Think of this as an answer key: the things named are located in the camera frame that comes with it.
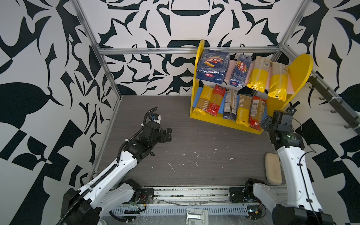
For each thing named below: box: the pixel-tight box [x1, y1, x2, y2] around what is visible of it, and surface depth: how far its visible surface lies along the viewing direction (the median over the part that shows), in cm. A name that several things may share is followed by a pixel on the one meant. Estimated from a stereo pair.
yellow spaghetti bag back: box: [247, 56, 273, 93], surface depth 74 cm
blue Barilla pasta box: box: [196, 48, 231, 84], surface depth 71 cm
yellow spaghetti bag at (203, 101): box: [193, 85, 214, 116], surface depth 96 cm
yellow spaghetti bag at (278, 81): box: [268, 61, 289, 103], surface depth 69 cm
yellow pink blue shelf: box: [189, 39, 314, 135], surface depth 74 cm
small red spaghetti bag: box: [249, 95, 267, 131], surface depth 91 cm
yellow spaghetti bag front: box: [235, 94, 253, 128], surface depth 91 cm
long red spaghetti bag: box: [205, 84, 227, 117], surface depth 98 cm
